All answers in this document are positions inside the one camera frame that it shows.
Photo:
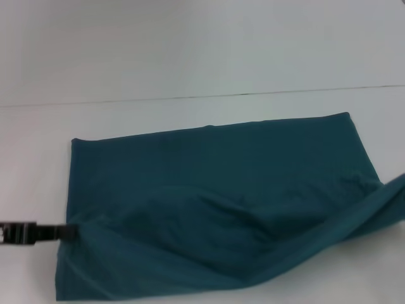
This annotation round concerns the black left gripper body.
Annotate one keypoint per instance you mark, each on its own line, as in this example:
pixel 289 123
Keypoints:
pixel 17 233

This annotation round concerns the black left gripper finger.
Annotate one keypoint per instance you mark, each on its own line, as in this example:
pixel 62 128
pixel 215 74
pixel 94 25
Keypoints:
pixel 58 232

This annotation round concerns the teal blue FREE t-shirt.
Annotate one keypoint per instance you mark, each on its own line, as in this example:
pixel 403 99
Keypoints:
pixel 205 190

